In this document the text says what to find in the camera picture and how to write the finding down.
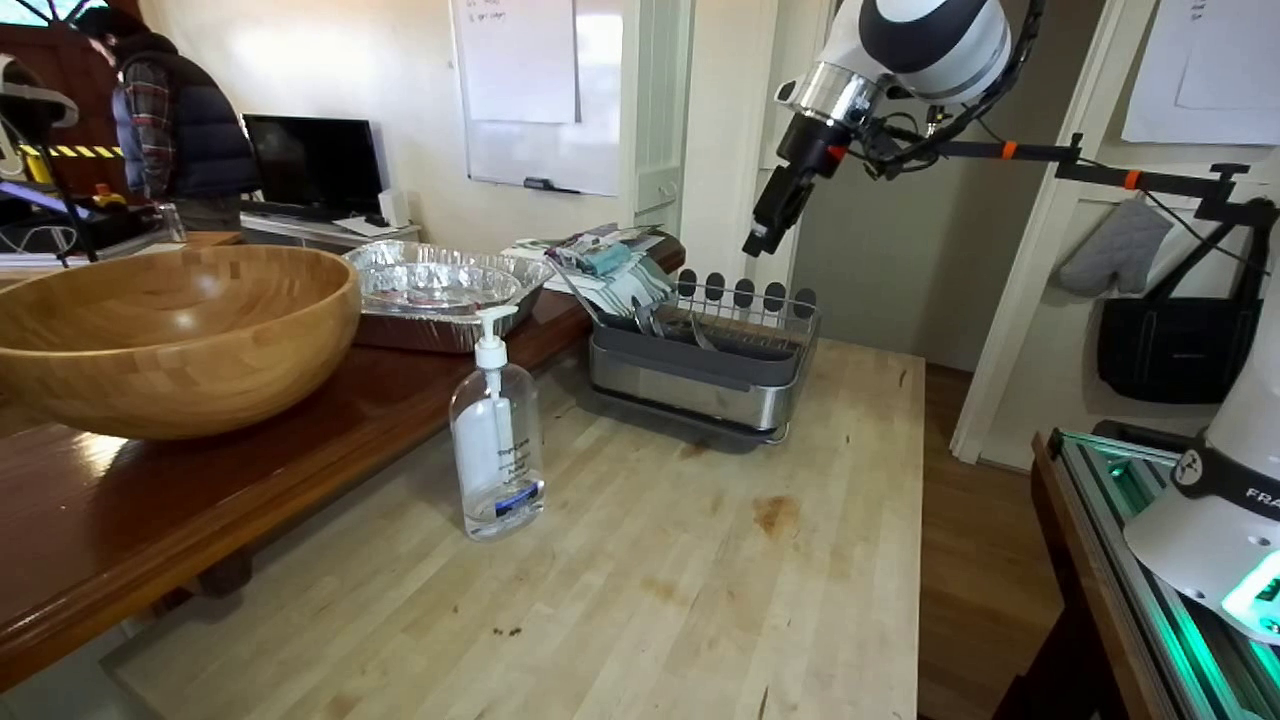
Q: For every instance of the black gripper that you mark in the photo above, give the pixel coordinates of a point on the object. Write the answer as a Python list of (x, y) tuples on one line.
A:
[(811, 158)]

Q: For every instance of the dark cutlery caddy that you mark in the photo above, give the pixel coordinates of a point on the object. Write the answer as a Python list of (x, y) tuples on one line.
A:
[(706, 360)]

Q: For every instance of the grey striped dish towel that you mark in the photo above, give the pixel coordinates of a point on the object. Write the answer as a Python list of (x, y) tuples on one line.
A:
[(615, 272)]

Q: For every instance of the grey oven mitt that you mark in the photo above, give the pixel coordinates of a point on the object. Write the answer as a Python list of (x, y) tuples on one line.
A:
[(1112, 244)]

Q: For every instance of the aluminium foil tray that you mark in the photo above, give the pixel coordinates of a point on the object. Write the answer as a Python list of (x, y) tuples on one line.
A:
[(443, 285)]

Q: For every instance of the clear hand sanitizer pump bottle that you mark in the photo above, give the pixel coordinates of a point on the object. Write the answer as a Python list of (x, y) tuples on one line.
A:
[(499, 442)]

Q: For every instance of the black hanging bag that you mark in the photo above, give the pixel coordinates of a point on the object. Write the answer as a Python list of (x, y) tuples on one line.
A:
[(1180, 347)]

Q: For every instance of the black computer monitor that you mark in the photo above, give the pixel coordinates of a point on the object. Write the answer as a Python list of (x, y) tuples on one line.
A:
[(312, 161)]

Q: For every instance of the aluminium robot mounting stand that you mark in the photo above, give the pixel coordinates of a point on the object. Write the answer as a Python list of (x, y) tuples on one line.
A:
[(1093, 587)]

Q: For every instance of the person in dark jacket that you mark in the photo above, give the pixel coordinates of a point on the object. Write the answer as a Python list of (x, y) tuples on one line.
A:
[(186, 123)]

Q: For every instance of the large wooden bowl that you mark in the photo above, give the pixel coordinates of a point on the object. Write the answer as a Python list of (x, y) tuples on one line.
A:
[(175, 340)]

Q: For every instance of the dark brown wooden table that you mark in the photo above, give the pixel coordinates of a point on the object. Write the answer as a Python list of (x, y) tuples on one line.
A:
[(160, 523)]

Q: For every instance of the wall whiteboard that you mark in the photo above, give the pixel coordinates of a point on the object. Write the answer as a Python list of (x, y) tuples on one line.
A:
[(532, 92)]

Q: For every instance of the black camera boom with orange clamps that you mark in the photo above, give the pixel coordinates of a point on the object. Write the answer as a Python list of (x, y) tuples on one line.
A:
[(1106, 168)]

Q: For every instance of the white paper sheet on wall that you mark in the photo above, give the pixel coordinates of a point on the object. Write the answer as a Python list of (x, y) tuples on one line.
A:
[(1205, 64)]

